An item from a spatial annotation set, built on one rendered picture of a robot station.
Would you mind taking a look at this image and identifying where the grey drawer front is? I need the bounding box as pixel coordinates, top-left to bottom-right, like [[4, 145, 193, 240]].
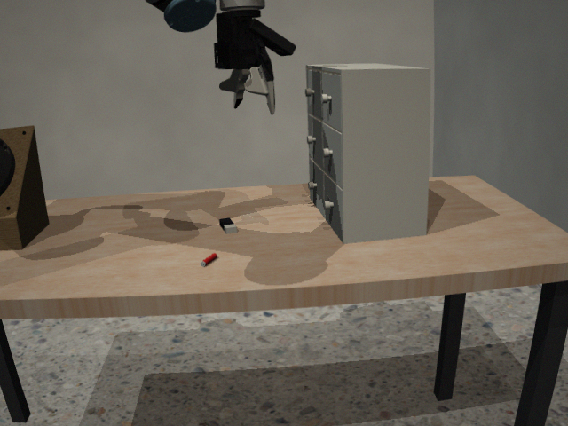
[[323, 173, 343, 239], [321, 72, 342, 128], [305, 69, 322, 118], [307, 114, 323, 167], [308, 158, 324, 214], [322, 123, 343, 185]]

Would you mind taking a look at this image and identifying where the grey chest of drawers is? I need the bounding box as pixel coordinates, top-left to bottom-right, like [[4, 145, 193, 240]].
[[306, 63, 430, 244]]

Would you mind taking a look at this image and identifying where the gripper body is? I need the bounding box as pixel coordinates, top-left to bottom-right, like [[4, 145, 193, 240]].
[[214, 10, 265, 70]]

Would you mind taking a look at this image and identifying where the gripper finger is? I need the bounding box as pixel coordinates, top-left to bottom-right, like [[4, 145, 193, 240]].
[[219, 69, 249, 109], [244, 48, 275, 114]]

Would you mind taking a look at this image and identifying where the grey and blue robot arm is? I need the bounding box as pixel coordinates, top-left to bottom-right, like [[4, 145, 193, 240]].
[[0, 0, 296, 196]]

